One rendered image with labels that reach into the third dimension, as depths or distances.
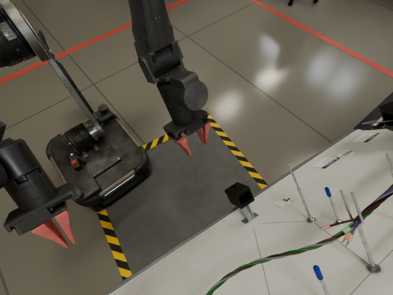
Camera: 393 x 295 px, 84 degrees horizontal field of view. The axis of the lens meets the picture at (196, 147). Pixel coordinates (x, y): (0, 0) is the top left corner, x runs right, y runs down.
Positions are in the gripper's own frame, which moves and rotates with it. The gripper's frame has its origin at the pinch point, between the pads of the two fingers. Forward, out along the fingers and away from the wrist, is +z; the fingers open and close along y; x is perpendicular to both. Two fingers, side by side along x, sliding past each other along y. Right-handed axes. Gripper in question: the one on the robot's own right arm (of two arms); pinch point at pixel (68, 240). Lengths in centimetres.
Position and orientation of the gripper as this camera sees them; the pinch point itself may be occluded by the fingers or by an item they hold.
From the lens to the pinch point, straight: 49.8
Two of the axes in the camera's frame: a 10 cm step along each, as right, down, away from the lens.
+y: 7.6, -4.6, 4.6
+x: -5.6, -0.9, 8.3
